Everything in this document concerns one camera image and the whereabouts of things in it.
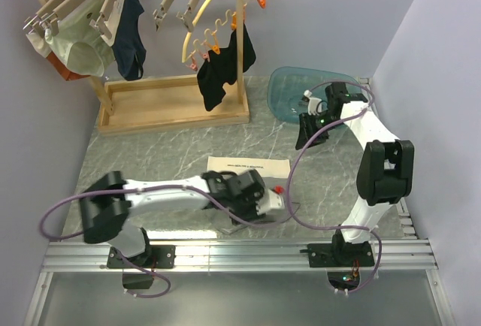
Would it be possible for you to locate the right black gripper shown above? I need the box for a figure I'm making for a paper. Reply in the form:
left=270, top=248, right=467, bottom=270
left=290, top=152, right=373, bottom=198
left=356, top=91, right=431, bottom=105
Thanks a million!
left=295, top=112, right=344, bottom=151

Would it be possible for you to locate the grey and cream underwear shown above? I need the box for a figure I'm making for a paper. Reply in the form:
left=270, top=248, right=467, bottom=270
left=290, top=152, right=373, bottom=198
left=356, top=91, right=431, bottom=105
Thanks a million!
left=205, top=155, right=301, bottom=235

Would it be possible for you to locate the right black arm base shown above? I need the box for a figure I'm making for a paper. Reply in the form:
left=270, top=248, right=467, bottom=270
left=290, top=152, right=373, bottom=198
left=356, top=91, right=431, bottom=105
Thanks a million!
left=300, top=241, right=375, bottom=292

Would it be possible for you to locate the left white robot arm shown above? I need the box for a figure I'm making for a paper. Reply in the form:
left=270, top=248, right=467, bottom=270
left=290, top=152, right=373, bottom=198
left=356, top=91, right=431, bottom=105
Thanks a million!
left=80, top=170, right=271, bottom=267

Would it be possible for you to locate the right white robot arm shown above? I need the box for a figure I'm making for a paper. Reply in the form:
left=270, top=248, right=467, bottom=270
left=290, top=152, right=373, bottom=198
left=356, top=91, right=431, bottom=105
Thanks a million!
left=295, top=82, right=415, bottom=267

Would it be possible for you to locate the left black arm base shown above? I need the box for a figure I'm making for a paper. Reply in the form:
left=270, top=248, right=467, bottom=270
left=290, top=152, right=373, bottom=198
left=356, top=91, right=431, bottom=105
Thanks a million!
left=106, top=245, right=176, bottom=291

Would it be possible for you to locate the black underwear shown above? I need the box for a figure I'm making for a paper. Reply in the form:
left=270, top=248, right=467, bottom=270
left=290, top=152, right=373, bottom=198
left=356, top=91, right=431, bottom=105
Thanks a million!
left=197, top=30, right=237, bottom=112

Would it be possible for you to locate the curved yellow clip hanger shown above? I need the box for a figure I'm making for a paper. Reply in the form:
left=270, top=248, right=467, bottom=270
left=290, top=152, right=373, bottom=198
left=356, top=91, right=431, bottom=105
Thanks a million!
left=181, top=0, right=272, bottom=72

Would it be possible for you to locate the navy blue underwear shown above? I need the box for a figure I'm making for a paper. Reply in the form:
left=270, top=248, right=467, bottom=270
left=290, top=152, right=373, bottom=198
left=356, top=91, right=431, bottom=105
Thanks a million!
left=112, top=0, right=147, bottom=81

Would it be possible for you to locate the orange underwear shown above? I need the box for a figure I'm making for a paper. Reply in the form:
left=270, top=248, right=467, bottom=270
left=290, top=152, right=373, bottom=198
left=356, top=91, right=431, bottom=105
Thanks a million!
left=46, top=52, right=89, bottom=81

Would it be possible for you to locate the light green underwear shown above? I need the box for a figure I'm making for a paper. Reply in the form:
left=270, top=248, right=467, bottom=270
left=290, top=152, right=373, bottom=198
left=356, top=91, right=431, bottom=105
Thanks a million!
left=44, top=0, right=115, bottom=77

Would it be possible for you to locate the blue plastic basin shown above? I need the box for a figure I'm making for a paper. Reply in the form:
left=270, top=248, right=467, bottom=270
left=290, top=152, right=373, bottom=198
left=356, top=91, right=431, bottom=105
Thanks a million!
left=267, top=66, right=362, bottom=131

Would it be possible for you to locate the wooden drying rack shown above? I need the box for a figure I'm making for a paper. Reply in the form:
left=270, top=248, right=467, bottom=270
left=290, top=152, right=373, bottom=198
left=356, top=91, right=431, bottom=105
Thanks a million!
left=30, top=0, right=250, bottom=134

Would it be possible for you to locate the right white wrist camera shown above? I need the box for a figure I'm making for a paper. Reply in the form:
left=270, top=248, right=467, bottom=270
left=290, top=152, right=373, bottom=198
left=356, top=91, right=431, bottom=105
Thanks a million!
left=302, top=89, right=322, bottom=116

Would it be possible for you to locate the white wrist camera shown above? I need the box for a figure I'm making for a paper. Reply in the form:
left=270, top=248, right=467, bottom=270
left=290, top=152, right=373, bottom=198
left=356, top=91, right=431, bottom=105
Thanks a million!
left=256, top=189, right=285, bottom=216
left=302, top=89, right=322, bottom=116

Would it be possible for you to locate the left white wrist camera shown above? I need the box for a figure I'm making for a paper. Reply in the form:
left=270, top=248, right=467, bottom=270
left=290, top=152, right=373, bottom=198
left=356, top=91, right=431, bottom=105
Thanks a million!
left=256, top=189, right=285, bottom=216

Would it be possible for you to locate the aluminium mounting rail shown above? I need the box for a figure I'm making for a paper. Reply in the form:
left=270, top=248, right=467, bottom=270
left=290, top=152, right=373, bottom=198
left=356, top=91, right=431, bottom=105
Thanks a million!
left=24, top=238, right=455, bottom=325

